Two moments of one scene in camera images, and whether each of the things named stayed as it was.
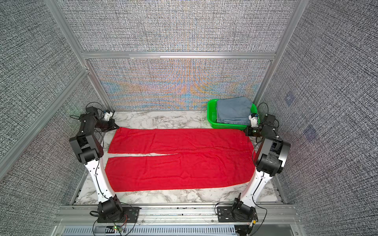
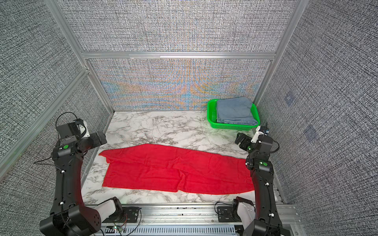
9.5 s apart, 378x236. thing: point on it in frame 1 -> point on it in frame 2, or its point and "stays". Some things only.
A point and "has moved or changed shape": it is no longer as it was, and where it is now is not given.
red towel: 189,157 has moved or changed shape
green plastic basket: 211,111 stays
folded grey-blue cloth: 234,110 stays
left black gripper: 111,124 -> 96,141
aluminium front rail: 280,215 stays
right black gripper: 249,131 -> 241,139
